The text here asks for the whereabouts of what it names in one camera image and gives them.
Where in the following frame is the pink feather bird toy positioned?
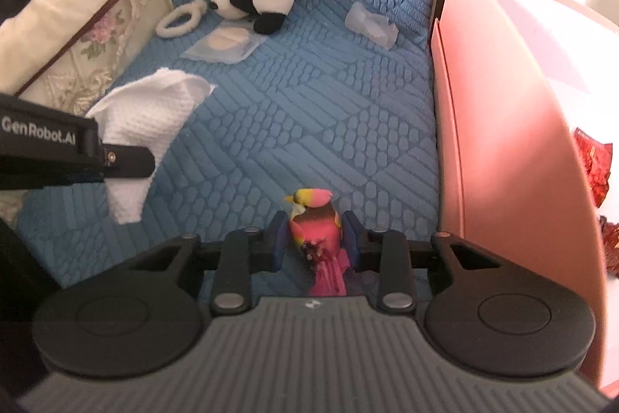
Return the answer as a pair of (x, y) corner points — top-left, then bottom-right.
(284, 188), (351, 296)

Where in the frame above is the white textured cloth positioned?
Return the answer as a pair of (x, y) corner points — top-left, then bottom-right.
(86, 67), (217, 224)

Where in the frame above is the red foil snack packet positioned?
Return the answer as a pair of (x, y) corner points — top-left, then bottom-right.
(573, 128), (613, 207)

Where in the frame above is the small red doll packet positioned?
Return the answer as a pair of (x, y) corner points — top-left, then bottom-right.
(599, 216), (619, 277)

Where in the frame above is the floral sofa cover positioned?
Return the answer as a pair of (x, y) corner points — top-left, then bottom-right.
(18, 0), (172, 115)

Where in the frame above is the packaged beige powder puff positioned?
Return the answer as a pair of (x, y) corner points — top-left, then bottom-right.
(181, 21), (268, 64)

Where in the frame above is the white fluffy hair scrunchie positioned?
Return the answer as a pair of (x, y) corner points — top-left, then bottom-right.
(155, 0), (208, 39)

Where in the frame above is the crumpled clear plastic wrapper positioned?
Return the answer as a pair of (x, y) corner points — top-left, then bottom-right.
(344, 2), (399, 49)

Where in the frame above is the pink cardboard box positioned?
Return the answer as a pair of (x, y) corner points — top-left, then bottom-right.
(431, 0), (618, 395)

